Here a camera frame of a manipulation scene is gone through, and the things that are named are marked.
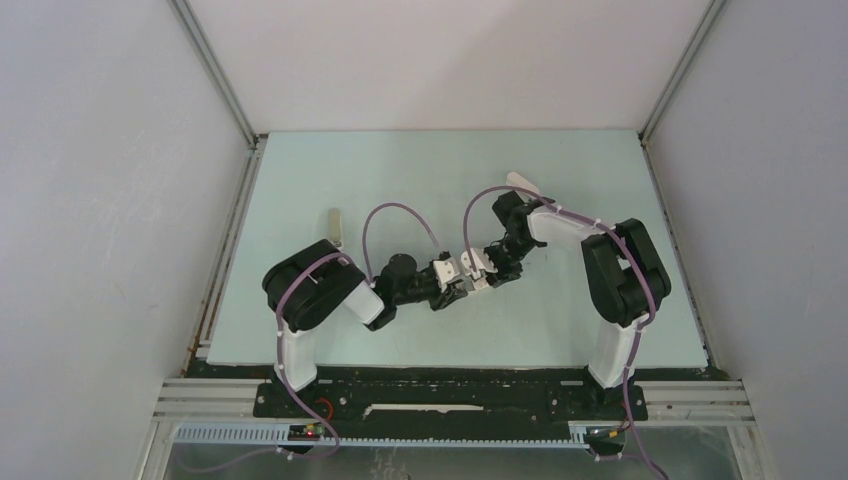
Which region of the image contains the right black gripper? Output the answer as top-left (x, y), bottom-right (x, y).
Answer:
top-left (479, 235), bottom-right (538, 289)

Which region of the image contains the white stapler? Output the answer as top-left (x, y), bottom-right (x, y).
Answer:
top-left (506, 172), bottom-right (540, 194)

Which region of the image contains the beige stapler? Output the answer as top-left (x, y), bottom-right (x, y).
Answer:
top-left (328, 208), bottom-right (344, 248)

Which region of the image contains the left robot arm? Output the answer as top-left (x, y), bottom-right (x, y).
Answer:
top-left (261, 239), bottom-right (468, 417)

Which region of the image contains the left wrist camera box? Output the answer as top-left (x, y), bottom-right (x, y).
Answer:
top-left (430, 251), bottom-right (463, 291)

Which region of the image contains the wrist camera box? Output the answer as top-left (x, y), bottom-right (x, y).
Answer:
top-left (430, 251), bottom-right (463, 291)
top-left (460, 248), bottom-right (497, 282)

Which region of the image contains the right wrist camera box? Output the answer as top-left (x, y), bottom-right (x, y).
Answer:
top-left (460, 248), bottom-right (497, 282)

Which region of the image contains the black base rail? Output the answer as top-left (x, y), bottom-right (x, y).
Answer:
top-left (253, 366), bottom-right (648, 440)

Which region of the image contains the white cable duct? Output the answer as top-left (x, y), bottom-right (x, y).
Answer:
top-left (173, 422), bottom-right (587, 449)

